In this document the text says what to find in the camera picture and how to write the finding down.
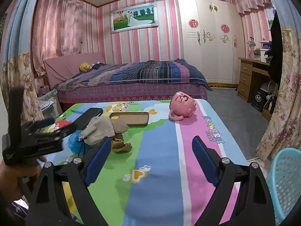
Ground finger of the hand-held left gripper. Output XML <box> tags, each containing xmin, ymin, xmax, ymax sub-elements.
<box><xmin>54</xmin><ymin>120</ymin><xmax>78</xmax><ymax>139</ymax></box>
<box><xmin>22</xmin><ymin>117</ymin><xmax>55</xmax><ymax>134</ymax></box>

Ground olive phone case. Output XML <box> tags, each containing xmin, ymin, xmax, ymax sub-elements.
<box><xmin>109</xmin><ymin>111</ymin><xmax>150</xmax><ymax>127</ymax></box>

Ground white appliance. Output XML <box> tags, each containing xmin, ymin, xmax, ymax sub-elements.
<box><xmin>261</xmin><ymin>81</ymin><xmax>275</xmax><ymax>97</ymax></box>

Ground black bag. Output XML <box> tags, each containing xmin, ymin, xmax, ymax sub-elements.
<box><xmin>251</xmin><ymin>88</ymin><xmax>268</xmax><ymax>112</ymax></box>

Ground blue plastic bag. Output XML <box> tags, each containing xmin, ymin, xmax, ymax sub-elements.
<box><xmin>68</xmin><ymin>135</ymin><xmax>94</xmax><ymax>154</ymax></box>

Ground framed wall picture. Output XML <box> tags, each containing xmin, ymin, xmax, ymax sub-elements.
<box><xmin>110</xmin><ymin>2</ymin><xmax>158</xmax><ymax>34</ymax></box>

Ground teal plastic basket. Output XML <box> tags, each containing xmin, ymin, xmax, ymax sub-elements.
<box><xmin>266</xmin><ymin>148</ymin><xmax>301</xmax><ymax>226</ymax></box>

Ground beige cloth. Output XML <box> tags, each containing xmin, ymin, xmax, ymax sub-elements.
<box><xmin>79</xmin><ymin>116</ymin><xmax>128</xmax><ymax>146</ymax></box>

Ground bed with pink headboard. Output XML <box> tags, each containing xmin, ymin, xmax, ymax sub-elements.
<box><xmin>43</xmin><ymin>51</ymin><xmax>212</xmax><ymax>110</ymax></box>

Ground pink cartoon mug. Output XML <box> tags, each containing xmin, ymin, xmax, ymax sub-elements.
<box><xmin>168</xmin><ymin>92</ymin><xmax>197</xmax><ymax>121</ymax></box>

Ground white wardrobe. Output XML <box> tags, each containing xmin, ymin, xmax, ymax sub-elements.
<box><xmin>177</xmin><ymin>0</ymin><xmax>244</xmax><ymax>85</ymax></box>

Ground blue floral curtain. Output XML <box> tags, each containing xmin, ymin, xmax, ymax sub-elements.
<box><xmin>0</xmin><ymin>0</ymin><xmax>45</xmax><ymax>128</ymax></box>
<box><xmin>255</xmin><ymin>0</ymin><xmax>301</xmax><ymax>162</ymax></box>

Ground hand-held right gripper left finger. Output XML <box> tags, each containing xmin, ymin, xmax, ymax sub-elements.
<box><xmin>28</xmin><ymin>137</ymin><xmax>112</xmax><ymax>226</ymax></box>

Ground yellow duck plush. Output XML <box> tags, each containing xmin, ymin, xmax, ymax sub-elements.
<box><xmin>79</xmin><ymin>62</ymin><xmax>92</xmax><ymax>73</ymax></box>

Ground pink window curtain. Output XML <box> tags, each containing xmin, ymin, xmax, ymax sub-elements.
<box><xmin>32</xmin><ymin>0</ymin><xmax>99</xmax><ymax>73</ymax></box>

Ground wooden desk with drawers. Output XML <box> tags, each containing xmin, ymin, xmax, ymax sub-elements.
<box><xmin>237</xmin><ymin>57</ymin><xmax>278</xmax><ymax>123</ymax></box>

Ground brown paper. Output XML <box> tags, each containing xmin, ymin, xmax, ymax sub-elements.
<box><xmin>110</xmin><ymin>132</ymin><xmax>132</xmax><ymax>153</ymax></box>

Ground plaid patchwork quilt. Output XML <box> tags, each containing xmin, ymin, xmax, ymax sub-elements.
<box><xmin>54</xmin><ymin>60</ymin><xmax>212</xmax><ymax>91</ymax></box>

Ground desk lamp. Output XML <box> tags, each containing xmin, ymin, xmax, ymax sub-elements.
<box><xmin>246</xmin><ymin>36</ymin><xmax>257</xmax><ymax>59</ymax></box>

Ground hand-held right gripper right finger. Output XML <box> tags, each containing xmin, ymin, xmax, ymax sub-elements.
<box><xmin>192</xmin><ymin>136</ymin><xmax>275</xmax><ymax>226</ymax></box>

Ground person's left hand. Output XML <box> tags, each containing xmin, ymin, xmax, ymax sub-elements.
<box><xmin>0</xmin><ymin>155</ymin><xmax>46</xmax><ymax>208</ymax></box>

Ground cartoon printed tablecloth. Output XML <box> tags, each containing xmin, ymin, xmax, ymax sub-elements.
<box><xmin>47</xmin><ymin>99</ymin><xmax>250</xmax><ymax>226</ymax></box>

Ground black zip case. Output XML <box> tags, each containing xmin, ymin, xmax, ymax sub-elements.
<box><xmin>74</xmin><ymin>108</ymin><xmax>104</xmax><ymax>131</ymax></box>

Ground white box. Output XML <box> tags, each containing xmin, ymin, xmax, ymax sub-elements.
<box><xmin>253</xmin><ymin>48</ymin><xmax>267</xmax><ymax>62</ymax></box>

